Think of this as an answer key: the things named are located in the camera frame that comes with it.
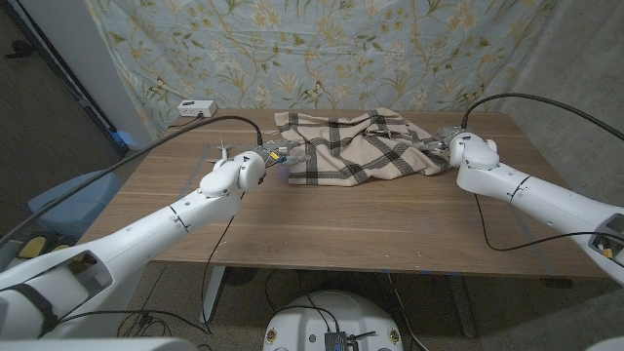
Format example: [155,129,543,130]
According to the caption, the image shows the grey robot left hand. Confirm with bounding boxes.
[260,137,311,170]

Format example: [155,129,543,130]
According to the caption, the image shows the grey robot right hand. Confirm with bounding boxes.
[423,126,469,155]

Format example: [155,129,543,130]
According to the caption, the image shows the beige plaid fringed scarf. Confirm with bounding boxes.
[274,106,451,188]

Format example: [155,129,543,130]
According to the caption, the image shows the white toy plane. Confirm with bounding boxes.
[207,139,245,168]

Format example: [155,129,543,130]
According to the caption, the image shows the white power strip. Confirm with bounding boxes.
[176,99,218,119]

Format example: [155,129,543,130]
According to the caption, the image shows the floral printed backdrop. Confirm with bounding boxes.
[85,0,557,142]

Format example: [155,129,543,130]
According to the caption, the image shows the white table leg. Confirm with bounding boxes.
[199,265,228,324]

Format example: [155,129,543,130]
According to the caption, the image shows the grey table leg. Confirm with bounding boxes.
[448,275,478,339]

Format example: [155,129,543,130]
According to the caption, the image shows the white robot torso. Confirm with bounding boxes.
[262,290,405,351]

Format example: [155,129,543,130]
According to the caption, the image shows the small black torso device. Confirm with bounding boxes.
[324,331,376,351]

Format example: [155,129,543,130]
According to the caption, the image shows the blue padded stool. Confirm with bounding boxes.
[27,169,123,240]

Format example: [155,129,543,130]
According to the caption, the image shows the black power strip cord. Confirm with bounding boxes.
[168,114,204,131]

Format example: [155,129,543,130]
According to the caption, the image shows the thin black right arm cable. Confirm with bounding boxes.
[473,193,624,254]

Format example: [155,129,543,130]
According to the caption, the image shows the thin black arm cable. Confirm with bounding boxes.
[53,192,246,336]
[473,193,624,254]

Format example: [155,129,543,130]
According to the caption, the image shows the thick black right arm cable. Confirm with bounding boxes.
[460,92,624,142]

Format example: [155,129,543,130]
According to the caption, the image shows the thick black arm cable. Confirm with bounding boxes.
[0,115,265,246]
[460,92,624,142]

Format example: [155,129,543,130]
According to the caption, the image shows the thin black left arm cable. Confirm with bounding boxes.
[53,192,246,336]

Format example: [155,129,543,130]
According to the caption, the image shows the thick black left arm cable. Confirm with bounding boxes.
[0,115,265,246]

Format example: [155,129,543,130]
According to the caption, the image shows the black torso cable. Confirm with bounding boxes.
[277,304,341,333]

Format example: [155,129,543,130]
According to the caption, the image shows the black door handle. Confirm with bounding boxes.
[4,39,36,59]

